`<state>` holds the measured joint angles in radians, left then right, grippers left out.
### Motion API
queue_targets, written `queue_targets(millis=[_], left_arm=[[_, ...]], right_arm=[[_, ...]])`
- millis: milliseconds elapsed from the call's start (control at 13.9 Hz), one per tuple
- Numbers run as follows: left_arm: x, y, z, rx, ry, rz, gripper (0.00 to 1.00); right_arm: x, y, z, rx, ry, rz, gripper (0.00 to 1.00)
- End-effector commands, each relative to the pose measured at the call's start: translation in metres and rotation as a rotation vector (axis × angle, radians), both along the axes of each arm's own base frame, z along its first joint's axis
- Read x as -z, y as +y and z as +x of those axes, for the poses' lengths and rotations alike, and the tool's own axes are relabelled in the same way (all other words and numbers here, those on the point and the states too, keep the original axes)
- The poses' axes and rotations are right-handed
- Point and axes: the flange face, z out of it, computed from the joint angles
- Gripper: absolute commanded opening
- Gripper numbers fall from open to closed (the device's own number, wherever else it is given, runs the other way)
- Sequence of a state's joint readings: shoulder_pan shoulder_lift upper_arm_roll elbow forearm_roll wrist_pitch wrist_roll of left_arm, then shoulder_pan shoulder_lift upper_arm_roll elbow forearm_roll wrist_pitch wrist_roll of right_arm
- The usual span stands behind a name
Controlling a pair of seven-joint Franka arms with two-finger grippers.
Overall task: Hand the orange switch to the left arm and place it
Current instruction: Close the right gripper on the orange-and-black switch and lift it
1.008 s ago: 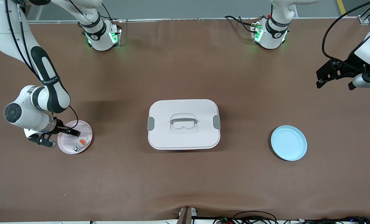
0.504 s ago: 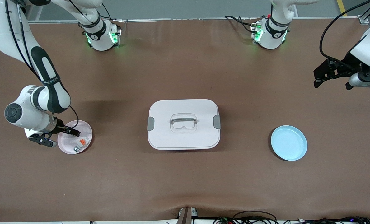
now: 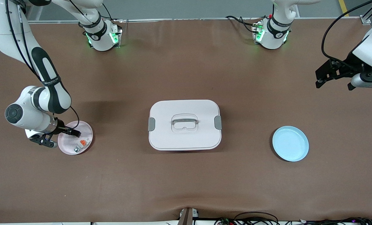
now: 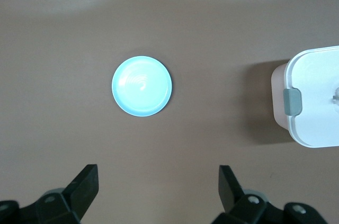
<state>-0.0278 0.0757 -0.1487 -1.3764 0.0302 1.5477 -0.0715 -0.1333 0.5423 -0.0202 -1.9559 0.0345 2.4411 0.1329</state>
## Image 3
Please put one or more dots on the grey metal bracket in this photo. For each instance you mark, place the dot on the grey metal bracket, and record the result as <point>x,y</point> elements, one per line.
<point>188,216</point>

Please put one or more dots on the light blue round plate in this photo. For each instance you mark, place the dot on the light blue round plate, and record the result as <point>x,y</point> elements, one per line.
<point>290,143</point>

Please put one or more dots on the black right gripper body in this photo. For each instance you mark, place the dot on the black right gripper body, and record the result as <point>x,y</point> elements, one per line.
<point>61,127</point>

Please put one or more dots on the white orange green-button switch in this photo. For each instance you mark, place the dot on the white orange green-button switch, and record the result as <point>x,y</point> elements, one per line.
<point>81,146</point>

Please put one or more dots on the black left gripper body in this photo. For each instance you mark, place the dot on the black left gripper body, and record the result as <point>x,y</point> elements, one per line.
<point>349,64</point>

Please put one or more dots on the pink round plate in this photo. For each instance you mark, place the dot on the pink round plate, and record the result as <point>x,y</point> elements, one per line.
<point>68,147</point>

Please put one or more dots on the aluminium frame post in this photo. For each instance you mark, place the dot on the aluminium frame post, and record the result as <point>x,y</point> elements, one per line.
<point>365,20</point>

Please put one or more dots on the grey box latch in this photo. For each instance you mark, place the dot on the grey box latch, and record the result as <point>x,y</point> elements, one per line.
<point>218,122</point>
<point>151,124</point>

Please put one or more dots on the white lidded storage box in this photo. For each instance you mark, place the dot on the white lidded storage box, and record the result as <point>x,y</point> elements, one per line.
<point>185,137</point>

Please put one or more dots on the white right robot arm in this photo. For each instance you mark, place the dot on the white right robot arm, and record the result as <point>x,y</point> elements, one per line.
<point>29,118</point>

